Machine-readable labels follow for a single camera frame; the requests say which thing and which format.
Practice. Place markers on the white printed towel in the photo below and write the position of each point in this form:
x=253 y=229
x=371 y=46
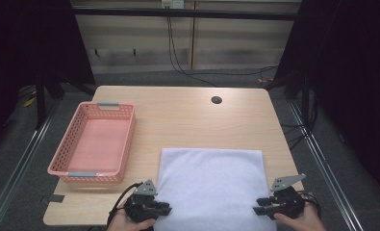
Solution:
x=211 y=189

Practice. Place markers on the person's right hand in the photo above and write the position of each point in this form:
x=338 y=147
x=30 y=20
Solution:
x=301 y=223

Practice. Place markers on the dark curtain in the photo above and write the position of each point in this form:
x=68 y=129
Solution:
x=348 y=80
x=27 y=41

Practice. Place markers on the white wall socket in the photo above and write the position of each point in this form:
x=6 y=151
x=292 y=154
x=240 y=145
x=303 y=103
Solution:
x=172 y=3

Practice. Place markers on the yellow floor object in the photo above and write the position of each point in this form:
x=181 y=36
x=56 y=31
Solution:
x=29 y=102

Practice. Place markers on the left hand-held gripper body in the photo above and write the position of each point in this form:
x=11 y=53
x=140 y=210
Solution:
x=142 y=205

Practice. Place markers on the pink perforated plastic basket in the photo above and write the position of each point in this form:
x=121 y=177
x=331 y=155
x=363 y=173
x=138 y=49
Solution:
x=97 y=144

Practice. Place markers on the dark round table grommet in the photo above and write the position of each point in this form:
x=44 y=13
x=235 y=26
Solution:
x=216 y=99

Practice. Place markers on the grey tape piece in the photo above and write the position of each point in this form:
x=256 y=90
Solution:
x=53 y=198

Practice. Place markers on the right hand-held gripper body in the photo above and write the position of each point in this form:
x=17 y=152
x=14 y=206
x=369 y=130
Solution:
x=288 y=200

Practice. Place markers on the black stand post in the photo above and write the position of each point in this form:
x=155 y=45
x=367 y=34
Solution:
x=40 y=102

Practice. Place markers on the person's left hand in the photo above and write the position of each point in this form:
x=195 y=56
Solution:
x=130 y=224

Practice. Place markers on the metal floor rail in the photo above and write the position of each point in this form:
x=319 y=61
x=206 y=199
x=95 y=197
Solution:
x=16 y=173
x=325 y=166

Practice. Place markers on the black horizontal frame bar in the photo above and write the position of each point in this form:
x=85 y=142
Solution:
x=184 y=13

